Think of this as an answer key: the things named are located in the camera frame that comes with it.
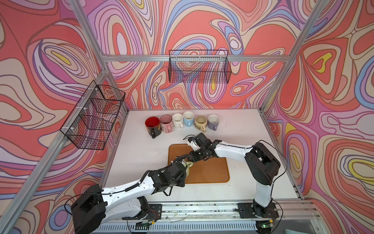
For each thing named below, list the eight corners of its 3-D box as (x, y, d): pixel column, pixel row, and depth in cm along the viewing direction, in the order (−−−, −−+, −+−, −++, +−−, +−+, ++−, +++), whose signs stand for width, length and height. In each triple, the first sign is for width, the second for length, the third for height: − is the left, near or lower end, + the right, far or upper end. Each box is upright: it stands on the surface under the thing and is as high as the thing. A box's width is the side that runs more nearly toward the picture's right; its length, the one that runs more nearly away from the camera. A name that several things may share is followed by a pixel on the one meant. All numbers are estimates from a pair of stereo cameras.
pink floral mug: (161, 137, 105) (158, 127, 96) (162, 124, 112) (160, 114, 103) (172, 137, 105) (170, 127, 96) (173, 124, 112) (172, 114, 103)
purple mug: (208, 132, 107) (209, 126, 101) (206, 120, 114) (207, 114, 108) (219, 132, 107) (220, 126, 101) (217, 120, 114) (218, 114, 108)
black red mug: (146, 141, 102) (142, 132, 94) (149, 126, 112) (146, 116, 103) (160, 141, 102) (157, 132, 94) (162, 126, 112) (160, 116, 103)
